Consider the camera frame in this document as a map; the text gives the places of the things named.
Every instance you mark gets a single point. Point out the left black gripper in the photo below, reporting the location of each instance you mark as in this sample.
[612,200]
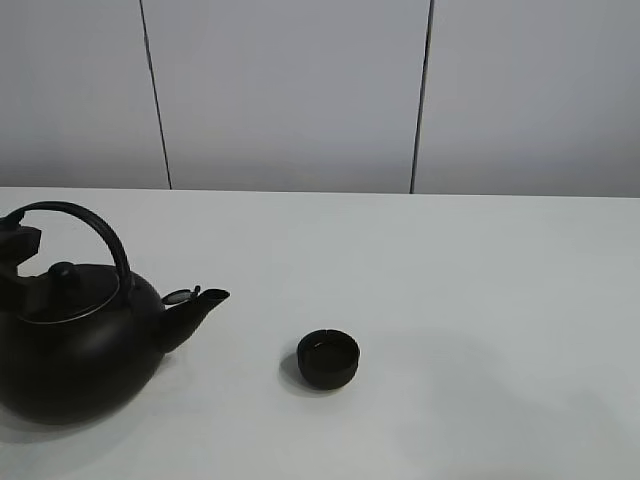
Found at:
[21,296]

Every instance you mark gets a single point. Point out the black round teapot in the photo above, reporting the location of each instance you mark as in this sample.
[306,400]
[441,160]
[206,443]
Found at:
[101,338]

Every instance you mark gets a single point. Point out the small black teacup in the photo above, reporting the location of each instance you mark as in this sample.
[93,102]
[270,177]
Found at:
[327,359]

